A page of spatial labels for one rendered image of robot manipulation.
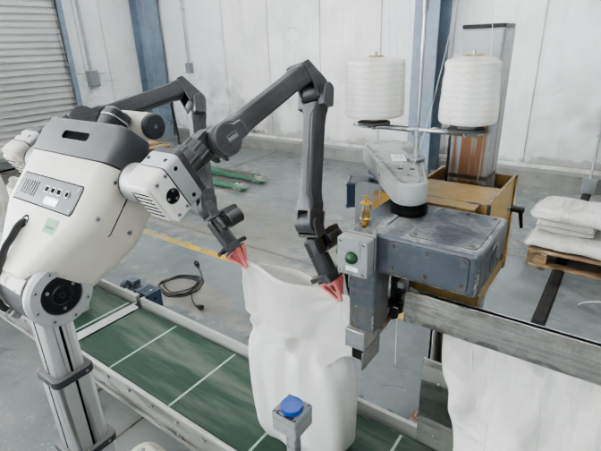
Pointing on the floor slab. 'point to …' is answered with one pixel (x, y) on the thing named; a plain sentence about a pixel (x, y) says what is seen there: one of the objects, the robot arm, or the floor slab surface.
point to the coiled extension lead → (185, 289)
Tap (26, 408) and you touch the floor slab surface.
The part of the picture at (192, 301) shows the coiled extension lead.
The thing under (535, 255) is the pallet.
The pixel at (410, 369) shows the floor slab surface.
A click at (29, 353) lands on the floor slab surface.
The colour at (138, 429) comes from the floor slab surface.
